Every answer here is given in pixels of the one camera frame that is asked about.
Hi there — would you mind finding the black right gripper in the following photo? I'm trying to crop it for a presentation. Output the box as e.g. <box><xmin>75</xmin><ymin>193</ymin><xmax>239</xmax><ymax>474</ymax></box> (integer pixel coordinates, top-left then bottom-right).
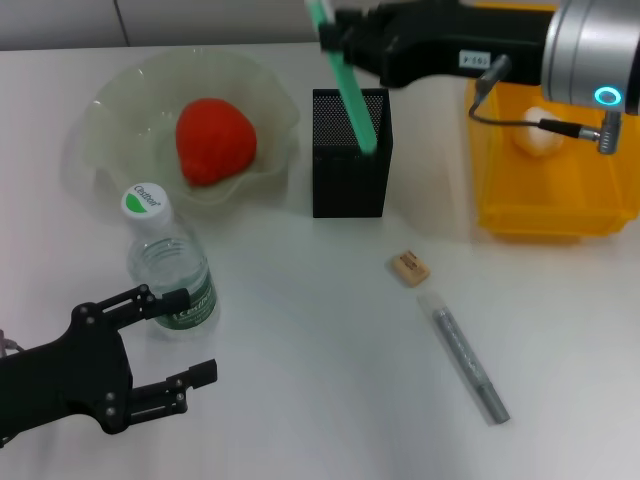
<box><xmin>318</xmin><ymin>0</ymin><xmax>556</xmax><ymax>90</ymax></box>

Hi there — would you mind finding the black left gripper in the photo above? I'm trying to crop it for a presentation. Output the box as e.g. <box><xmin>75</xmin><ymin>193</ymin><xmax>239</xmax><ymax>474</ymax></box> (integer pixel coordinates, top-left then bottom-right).
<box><xmin>0</xmin><ymin>284</ymin><xmax>219</xmax><ymax>442</ymax></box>

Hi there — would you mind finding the clear green-label water bottle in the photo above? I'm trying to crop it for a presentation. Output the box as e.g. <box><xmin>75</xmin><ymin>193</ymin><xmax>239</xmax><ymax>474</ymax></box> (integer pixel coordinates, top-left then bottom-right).
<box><xmin>121</xmin><ymin>180</ymin><xmax>221</xmax><ymax>339</ymax></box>

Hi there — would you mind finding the green pen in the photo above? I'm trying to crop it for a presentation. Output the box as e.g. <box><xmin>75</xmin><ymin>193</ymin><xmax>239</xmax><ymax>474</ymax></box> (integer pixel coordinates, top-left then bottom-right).
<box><xmin>304</xmin><ymin>0</ymin><xmax>379</xmax><ymax>155</ymax></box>

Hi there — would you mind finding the red-orange toy orange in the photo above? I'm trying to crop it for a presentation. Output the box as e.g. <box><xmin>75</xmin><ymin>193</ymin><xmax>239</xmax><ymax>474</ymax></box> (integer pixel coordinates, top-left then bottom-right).
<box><xmin>175</xmin><ymin>98</ymin><xmax>258</xmax><ymax>189</ymax></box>

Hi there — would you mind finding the grey pen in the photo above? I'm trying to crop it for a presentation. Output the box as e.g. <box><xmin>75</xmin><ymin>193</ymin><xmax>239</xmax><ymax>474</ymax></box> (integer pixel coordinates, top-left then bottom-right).
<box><xmin>417</xmin><ymin>292</ymin><xmax>511</xmax><ymax>426</ymax></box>

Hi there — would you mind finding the translucent wavy fruit plate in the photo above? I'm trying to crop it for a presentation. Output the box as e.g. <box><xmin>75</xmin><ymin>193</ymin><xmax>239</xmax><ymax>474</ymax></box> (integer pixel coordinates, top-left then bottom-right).
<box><xmin>79</xmin><ymin>48</ymin><xmax>301</xmax><ymax>219</ymax></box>

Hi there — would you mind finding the black mesh pen holder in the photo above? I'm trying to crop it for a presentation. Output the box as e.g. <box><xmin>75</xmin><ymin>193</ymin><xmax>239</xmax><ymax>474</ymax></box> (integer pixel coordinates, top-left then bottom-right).
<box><xmin>311</xmin><ymin>87</ymin><xmax>395</xmax><ymax>220</ymax></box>

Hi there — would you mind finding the white paper ball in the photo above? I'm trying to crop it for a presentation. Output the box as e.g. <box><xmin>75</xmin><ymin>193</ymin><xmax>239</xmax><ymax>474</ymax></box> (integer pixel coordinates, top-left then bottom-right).
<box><xmin>510</xmin><ymin>104</ymin><xmax>567</xmax><ymax>157</ymax></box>

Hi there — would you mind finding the tan eraser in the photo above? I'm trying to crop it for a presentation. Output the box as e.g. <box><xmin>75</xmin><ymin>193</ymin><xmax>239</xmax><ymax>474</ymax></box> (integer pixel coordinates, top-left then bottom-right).
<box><xmin>388</xmin><ymin>251</ymin><xmax>432</xmax><ymax>290</ymax></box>

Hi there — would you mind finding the yellow plastic bin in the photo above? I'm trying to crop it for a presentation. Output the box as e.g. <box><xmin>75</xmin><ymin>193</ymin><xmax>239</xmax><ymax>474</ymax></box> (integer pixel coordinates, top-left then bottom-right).
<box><xmin>464</xmin><ymin>2</ymin><xmax>640</xmax><ymax>244</ymax></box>

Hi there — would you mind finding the left gripper cable with plug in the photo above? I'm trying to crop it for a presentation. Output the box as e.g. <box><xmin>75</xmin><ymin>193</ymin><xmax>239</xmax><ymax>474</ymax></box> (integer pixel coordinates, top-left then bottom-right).
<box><xmin>0</xmin><ymin>328</ymin><xmax>25</xmax><ymax>357</ymax></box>

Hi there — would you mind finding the gripper cable with plug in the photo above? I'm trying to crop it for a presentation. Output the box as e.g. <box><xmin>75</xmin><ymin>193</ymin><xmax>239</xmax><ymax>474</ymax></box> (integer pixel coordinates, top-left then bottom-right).
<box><xmin>467</xmin><ymin>53</ymin><xmax>624</xmax><ymax>156</ymax></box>
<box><xmin>0</xmin><ymin>328</ymin><xmax>25</xmax><ymax>357</ymax></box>

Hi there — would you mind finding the right gripper cable with plug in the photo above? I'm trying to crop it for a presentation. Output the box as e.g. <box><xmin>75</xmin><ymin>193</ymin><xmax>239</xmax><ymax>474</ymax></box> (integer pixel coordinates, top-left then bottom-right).
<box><xmin>467</xmin><ymin>53</ymin><xmax>624</xmax><ymax>156</ymax></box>

